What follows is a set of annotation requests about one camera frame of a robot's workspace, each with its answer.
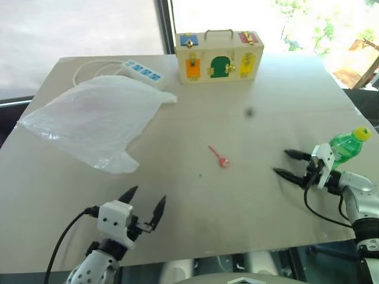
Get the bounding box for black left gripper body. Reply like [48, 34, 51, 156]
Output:
[127, 214, 155, 241]

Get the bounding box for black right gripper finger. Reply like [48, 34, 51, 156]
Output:
[272, 167, 306, 188]
[284, 149, 313, 163]

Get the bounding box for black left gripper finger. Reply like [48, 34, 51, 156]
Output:
[149, 195, 167, 231]
[117, 185, 139, 205]

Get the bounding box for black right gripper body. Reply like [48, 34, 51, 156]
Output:
[301, 157, 325, 189]

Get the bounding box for green bottle yellow cap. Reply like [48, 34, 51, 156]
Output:
[328, 125, 373, 172]

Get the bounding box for small red key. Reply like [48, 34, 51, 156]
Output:
[207, 144, 232, 169]

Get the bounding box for translucent white plastic bag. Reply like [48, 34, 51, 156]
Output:
[17, 75, 178, 175]

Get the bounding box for wooden crate outside window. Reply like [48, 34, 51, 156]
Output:
[332, 37, 379, 90]

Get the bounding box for white power strip blue sockets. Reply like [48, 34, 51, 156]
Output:
[121, 59, 168, 90]

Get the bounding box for wooden lock box coloured doors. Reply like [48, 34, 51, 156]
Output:
[175, 28, 265, 86]

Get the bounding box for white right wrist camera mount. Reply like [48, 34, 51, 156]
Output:
[310, 143, 338, 191]

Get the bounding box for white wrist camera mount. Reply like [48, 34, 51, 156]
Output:
[310, 143, 338, 191]
[97, 200, 134, 248]

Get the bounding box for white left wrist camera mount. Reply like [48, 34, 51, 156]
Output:
[97, 200, 134, 248]

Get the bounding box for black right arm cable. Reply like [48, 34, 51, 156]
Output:
[303, 173, 354, 229]

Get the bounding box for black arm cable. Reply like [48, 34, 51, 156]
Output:
[303, 173, 354, 229]
[44, 206, 100, 284]

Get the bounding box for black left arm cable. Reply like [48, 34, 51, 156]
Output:
[44, 206, 100, 284]

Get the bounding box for dark window frame post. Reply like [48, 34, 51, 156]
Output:
[155, 0, 176, 56]

